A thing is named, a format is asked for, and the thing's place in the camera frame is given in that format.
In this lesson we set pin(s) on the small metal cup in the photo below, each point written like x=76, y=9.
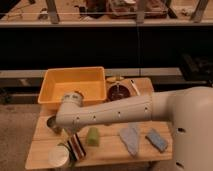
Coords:
x=51, y=123

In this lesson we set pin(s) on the striped eraser block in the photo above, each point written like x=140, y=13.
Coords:
x=76, y=148

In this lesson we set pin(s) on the green cylindrical object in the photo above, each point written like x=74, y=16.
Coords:
x=92, y=138

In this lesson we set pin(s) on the silver metal can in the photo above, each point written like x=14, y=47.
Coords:
x=53, y=159

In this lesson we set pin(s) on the yellow plastic bin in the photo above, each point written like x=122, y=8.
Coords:
x=89, y=81

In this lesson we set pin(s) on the wooden table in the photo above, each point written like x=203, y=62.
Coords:
x=110, y=151

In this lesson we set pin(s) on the yellow banana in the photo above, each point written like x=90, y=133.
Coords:
x=114, y=79

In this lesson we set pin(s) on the white spoon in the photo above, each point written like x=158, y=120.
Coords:
x=135, y=87

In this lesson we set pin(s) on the dark brown bowl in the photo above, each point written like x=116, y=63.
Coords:
x=117, y=92

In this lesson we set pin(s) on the blue crumpled cloth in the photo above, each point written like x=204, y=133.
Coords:
x=130, y=136

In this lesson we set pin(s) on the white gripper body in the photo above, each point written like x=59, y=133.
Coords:
x=70, y=131

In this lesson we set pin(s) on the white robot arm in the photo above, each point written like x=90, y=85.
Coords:
x=189, y=110

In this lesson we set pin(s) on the blue rectangular sponge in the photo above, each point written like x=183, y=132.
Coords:
x=157, y=140

